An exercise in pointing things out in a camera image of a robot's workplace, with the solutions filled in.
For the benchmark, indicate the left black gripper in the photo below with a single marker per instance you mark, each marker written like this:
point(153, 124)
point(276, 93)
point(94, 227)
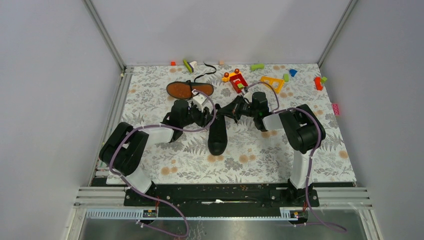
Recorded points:
point(204, 117)

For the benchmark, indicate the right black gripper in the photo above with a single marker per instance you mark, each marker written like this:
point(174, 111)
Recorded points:
point(232, 109)

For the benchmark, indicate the black sneaker with laces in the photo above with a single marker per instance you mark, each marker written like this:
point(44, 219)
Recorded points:
point(218, 138)

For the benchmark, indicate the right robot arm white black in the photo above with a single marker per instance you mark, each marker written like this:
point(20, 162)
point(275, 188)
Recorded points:
point(303, 130)

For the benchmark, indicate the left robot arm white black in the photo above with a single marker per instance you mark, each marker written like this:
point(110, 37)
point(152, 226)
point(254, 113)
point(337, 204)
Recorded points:
point(124, 149)

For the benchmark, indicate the floral patterned table mat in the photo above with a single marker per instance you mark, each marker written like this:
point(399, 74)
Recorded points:
point(251, 156)

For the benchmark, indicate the red duplo block assembly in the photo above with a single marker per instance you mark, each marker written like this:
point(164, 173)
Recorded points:
point(236, 80)

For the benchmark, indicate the overturned shoe orange sole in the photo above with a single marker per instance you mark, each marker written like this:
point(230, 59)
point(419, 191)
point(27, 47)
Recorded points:
point(183, 89)

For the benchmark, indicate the green curved toy block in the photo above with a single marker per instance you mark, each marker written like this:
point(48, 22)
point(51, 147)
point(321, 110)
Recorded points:
point(258, 66)

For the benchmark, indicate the green purple white toy blocks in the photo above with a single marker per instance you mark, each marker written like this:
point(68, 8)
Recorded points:
point(190, 65)

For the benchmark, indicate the small green toy block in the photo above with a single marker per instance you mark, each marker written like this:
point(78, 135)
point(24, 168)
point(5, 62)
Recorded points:
point(286, 77)

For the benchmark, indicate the blue toy block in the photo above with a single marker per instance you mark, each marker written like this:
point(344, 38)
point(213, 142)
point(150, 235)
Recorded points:
point(293, 72)

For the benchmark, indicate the red and green toy blocks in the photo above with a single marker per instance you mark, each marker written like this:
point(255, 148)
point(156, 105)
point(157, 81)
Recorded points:
point(319, 82)

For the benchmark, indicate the pink lego brick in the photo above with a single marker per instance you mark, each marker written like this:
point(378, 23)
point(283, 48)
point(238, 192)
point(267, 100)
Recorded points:
point(336, 109)

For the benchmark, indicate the yellow triangular toy frame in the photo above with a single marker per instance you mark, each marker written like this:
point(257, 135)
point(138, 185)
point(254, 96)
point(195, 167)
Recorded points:
point(275, 83)

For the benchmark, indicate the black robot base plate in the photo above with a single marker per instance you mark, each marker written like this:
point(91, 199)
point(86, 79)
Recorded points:
point(226, 200)

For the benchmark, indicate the aluminium frame rails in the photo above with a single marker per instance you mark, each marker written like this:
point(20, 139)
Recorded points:
point(58, 78)

